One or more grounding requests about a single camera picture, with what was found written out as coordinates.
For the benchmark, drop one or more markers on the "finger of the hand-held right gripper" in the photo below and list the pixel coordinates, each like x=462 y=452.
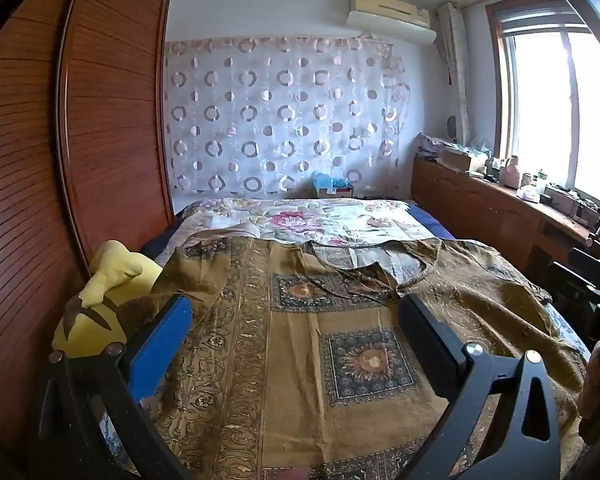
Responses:
x=572 y=282

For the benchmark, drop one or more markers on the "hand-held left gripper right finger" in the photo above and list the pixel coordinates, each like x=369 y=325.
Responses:
x=437 y=350

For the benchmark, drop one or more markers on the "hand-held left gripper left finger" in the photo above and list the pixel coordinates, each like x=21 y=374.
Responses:
x=160 y=342

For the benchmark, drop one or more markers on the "brown patterned shirt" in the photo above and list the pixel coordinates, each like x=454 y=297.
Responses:
x=290 y=360

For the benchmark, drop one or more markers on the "person's right hand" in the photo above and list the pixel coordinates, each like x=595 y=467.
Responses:
x=597 y=390

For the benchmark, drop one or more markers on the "yellow plush toy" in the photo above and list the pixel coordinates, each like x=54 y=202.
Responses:
x=105 y=280

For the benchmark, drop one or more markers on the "white plastic bag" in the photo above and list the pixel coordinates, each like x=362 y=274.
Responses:
x=528 y=195

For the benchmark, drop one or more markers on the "long wooden cabinet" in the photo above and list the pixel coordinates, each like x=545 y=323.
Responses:
x=480 y=210

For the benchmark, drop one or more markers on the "pink ceramic jug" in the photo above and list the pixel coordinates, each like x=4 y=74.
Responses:
x=509 y=172

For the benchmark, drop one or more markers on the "cardboard box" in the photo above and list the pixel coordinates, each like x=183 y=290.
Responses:
x=462 y=159

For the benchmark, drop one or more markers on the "window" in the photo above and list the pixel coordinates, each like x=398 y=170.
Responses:
x=540 y=110

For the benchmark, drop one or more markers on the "pink floral quilt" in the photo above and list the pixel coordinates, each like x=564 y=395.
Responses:
x=305 y=220

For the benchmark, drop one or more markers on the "small box with blue cloth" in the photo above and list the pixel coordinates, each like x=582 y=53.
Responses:
x=335 y=190

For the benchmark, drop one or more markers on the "wooden wardrobe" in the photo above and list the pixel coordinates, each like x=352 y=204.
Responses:
x=105 y=110

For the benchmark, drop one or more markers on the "beige window curtain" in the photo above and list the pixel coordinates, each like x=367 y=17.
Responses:
x=455 y=60

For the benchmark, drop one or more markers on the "circle-patterned sheer curtain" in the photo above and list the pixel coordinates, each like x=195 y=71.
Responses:
x=280 y=110

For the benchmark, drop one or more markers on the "wall air conditioner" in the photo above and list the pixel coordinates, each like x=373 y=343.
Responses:
x=390 y=20

